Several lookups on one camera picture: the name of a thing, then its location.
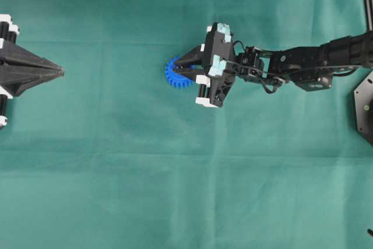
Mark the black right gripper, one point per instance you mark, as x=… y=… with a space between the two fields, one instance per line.
x=217 y=77

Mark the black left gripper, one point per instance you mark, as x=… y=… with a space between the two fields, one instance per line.
x=16 y=55

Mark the blue plastic gear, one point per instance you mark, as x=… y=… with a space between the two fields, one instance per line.
x=174 y=79

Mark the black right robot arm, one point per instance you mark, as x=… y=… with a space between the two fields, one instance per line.
x=309 y=68

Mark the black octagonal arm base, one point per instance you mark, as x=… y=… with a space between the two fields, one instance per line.
x=363 y=108

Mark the green table cloth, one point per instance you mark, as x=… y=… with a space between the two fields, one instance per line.
x=111 y=156

